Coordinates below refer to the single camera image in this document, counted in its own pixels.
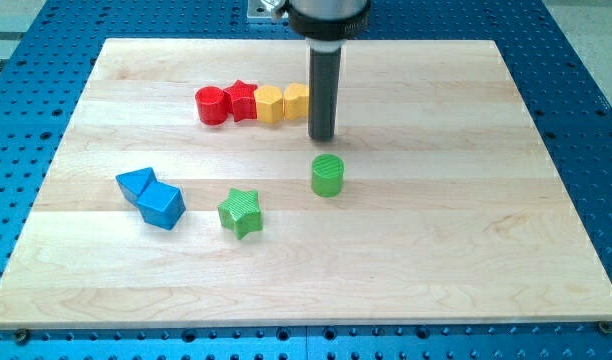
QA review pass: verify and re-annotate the blue cube block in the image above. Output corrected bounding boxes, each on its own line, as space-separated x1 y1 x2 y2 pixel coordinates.
136 181 186 230

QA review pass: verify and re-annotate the silver mounting bracket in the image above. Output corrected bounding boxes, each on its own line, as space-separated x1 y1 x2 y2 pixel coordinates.
246 0 286 19

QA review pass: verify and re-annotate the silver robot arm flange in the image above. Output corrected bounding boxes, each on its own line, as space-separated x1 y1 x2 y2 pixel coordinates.
270 0 372 53

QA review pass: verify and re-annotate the red star block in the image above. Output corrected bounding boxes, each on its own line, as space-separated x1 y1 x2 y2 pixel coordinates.
224 80 258 122

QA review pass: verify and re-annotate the light wooden board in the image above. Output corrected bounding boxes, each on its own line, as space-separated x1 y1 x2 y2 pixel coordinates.
0 38 612 329

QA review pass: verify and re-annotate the green cylinder block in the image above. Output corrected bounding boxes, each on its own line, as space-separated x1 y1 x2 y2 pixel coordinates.
311 154 345 197

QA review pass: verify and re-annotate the blue triangle block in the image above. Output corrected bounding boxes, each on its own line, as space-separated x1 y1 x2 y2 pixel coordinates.
115 167 156 206

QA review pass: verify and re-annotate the red cylinder block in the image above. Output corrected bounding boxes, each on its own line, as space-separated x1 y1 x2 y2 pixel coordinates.
195 86 229 126

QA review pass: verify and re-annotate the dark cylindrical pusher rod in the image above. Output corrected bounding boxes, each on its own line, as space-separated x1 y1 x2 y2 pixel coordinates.
308 48 341 141

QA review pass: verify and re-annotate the green star block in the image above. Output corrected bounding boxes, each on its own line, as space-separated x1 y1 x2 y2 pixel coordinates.
217 188 263 240

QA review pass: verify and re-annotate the yellow hexagon block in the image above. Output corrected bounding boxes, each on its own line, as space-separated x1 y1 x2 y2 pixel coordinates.
254 85 284 124

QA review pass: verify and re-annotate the yellow heart block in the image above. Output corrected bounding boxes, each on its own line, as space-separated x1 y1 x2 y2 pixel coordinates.
284 83 310 120

